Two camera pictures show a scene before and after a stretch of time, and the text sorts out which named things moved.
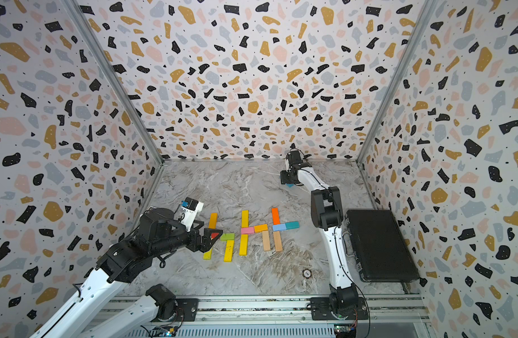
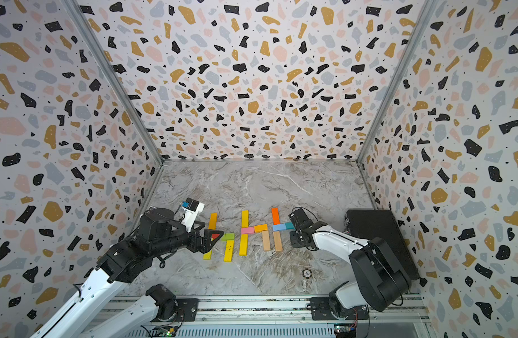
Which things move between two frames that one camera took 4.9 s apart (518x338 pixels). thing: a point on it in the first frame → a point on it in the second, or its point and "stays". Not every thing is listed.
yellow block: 244,218 stays
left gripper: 205,245 stays
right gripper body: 285,177 → 295,239
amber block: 260,228 stays
